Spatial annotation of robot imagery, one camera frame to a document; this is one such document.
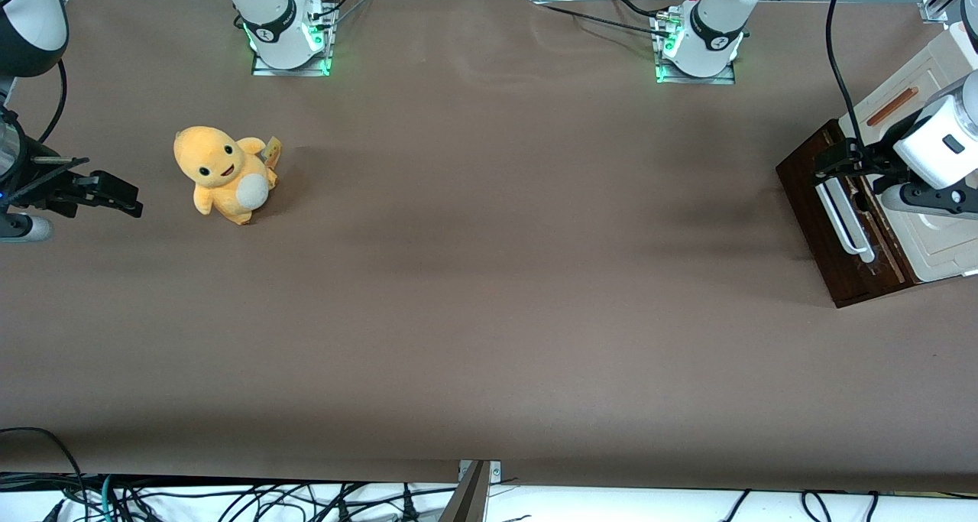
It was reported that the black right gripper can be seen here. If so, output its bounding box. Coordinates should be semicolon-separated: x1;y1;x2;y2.
0;149;144;219

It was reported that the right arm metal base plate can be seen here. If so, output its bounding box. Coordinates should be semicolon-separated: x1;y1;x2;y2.
251;6;338;78

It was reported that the long black table cable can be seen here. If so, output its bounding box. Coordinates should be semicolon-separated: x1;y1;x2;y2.
527;0;675;38

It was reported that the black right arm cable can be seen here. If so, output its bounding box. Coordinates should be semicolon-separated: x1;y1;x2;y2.
37;58;70;147

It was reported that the short black table cable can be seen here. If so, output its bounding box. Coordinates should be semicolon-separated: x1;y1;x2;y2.
607;0;667;20

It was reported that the white drawer cabinet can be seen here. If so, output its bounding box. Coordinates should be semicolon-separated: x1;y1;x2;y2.
838;21;978;283

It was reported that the metal table edge bracket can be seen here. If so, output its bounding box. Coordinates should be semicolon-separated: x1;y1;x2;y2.
436;459;503;522

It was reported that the brown table cover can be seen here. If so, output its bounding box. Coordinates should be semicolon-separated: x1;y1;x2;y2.
0;0;978;496

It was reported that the white bar drawer handle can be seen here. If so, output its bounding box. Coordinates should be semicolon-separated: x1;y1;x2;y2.
814;177;876;264

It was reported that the yellow plush toy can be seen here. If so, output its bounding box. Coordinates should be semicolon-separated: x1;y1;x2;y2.
173;125;283;226

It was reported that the brown wooden drawer handle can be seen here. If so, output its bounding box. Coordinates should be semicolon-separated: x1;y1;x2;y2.
867;86;920;127

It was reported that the black looped floor cable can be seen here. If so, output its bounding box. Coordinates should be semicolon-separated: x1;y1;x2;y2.
0;427;89;522

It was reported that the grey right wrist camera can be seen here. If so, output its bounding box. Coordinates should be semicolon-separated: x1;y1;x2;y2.
0;212;55;244

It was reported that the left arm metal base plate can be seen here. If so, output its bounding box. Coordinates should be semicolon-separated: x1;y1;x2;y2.
654;14;737;86

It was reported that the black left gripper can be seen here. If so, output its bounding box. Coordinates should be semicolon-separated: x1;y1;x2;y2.
812;109;930;196

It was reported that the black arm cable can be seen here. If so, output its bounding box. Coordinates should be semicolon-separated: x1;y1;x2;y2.
824;0;869;151
37;58;70;147

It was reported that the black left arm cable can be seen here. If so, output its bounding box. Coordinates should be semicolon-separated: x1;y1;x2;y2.
824;0;869;151

